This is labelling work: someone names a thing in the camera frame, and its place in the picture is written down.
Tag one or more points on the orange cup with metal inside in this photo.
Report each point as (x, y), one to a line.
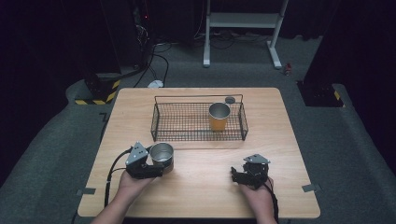
(218, 123)

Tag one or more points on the small red floor object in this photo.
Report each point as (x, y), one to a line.
(288, 69)

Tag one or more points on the white floor plug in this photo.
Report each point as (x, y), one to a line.
(155, 83)

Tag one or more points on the silver metal cup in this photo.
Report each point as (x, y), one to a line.
(162, 154)

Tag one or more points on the person's right hand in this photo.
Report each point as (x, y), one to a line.
(263, 199)

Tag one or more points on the black base with yellow stripes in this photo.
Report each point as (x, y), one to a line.
(99, 93)

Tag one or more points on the black base with yellow mark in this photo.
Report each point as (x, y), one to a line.
(320, 95)

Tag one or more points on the grey tape strip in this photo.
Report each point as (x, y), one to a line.
(311, 188)
(85, 191)

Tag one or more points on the white metal stand frame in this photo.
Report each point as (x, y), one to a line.
(243, 20)

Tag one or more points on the small grey round disc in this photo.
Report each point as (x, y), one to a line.
(230, 100)

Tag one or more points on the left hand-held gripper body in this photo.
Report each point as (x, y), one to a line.
(135, 158)

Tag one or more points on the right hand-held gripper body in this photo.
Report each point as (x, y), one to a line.
(257, 174)

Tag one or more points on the person's left hand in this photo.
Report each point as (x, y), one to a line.
(132, 188)

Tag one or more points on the dark equipment rack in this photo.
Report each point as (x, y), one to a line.
(141, 34)

